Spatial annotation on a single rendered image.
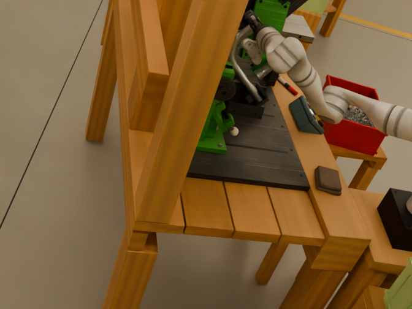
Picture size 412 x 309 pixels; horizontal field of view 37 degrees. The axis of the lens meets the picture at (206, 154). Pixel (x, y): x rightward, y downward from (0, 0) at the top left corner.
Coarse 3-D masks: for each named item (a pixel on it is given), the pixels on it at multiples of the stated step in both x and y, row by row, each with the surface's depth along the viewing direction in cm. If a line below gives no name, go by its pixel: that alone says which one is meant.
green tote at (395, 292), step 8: (408, 264) 165; (408, 272) 165; (400, 280) 168; (408, 280) 164; (392, 288) 171; (400, 288) 167; (408, 288) 163; (384, 296) 175; (392, 296) 169; (400, 296) 166; (408, 296) 161; (392, 304) 169; (400, 304) 164; (408, 304) 160
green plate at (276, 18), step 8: (256, 0) 195; (264, 0) 195; (272, 0) 196; (256, 8) 196; (264, 8) 196; (272, 8) 197; (280, 8) 198; (288, 8) 198; (264, 16) 198; (272, 16) 198; (280, 16) 199; (264, 24) 199; (272, 24) 199; (280, 24) 200; (280, 32) 201; (248, 56) 203; (264, 56) 204
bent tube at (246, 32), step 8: (240, 32) 195; (248, 32) 195; (240, 40) 196; (232, 48) 196; (232, 56) 198; (232, 64) 199; (240, 72) 201; (240, 80) 202; (248, 80) 203; (248, 88) 204; (256, 88) 206; (256, 96) 206
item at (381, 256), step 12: (360, 192) 202; (372, 192) 204; (360, 204) 197; (372, 204) 198; (372, 216) 193; (372, 228) 189; (372, 240) 184; (384, 240) 186; (372, 252) 180; (384, 252) 182; (396, 252) 183; (408, 252) 185; (372, 264) 178; (384, 264) 178; (396, 264) 179
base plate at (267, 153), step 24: (240, 120) 205; (264, 120) 209; (240, 144) 194; (264, 144) 198; (288, 144) 202; (192, 168) 178; (216, 168) 181; (240, 168) 185; (264, 168) 188; (288, 168) 192
